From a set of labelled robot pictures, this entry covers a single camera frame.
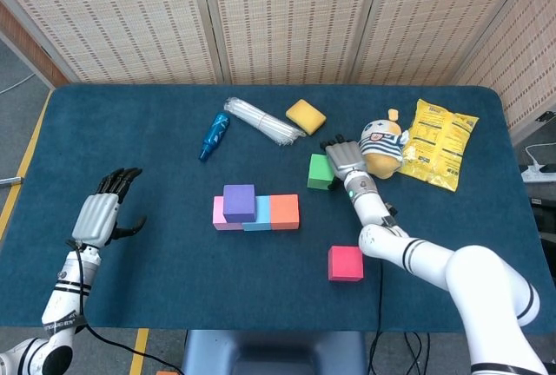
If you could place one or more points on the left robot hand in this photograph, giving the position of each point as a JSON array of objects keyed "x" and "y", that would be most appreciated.
[{"x": 95, "y": 219}]

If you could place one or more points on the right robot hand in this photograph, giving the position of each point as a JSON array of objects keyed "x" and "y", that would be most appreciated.
[{"x": 347, "y": 155}]

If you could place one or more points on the green foam cube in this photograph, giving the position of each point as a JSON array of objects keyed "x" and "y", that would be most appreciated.
[{"x": 319, "y": 171}]

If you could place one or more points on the orange foam cube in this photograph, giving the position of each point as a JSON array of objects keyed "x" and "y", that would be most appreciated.
[{"x": 284, "y": 212}]

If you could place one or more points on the red foam cube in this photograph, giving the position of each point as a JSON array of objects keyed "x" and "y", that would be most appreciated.
[{"x": 345, "y": 264}]

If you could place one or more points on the purple foam cube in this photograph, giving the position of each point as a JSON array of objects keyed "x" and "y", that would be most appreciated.
[{"x": 239, "y": 201}]

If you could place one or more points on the pink foam cube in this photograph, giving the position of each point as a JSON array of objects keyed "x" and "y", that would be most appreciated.
[{"x": 217, "y": 214}]

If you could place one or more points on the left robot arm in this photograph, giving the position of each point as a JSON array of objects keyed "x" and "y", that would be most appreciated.
[{"x": 65, "y": 297}]

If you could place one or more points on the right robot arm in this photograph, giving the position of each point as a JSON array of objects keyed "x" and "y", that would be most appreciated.
[{"x": 478, "y": 271}]

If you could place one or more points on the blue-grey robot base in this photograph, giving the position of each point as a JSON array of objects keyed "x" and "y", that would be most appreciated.
[{"x": 273, "y": 353}]

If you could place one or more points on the plush toy with striped shirt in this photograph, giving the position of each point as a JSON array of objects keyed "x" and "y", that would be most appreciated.
[{"x": 382, "y": 149}]

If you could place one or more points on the yellow sponge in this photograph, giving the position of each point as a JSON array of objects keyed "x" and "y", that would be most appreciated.
[{"x": 306, "y": 115}]

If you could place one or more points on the bundle of clear straws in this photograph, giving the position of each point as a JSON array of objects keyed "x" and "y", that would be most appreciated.
[{"x": 265, "y": 121}]

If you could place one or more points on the yellow snack bag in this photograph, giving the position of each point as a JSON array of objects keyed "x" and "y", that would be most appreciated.
[{"x": 438, "y": 145}]

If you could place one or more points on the metal rod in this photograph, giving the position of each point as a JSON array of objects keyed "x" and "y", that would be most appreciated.
[{"x": 11, "y": 181}]

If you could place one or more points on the teal felt table cover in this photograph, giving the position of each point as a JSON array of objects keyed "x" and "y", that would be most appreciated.
[{"x": 174, "y": 271}]

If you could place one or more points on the light blue foam cube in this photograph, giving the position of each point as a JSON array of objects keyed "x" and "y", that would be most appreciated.
[{"x": 262, "y": 214}]

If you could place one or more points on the woven bamboo screen panel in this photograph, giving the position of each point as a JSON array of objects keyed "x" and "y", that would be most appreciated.
[
  {"x": 434, "y": 15},
  {"x": 530, "y": 71},
  {"x": 121, "y": 15},
  {"x": 291, "y": 15}
]

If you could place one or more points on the white power strip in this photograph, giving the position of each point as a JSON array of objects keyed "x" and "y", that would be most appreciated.
[{"x": 538, "y": 173}]

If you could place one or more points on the black box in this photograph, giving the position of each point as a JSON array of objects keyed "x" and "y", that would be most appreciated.
[{"x": 545, "y": 214}]

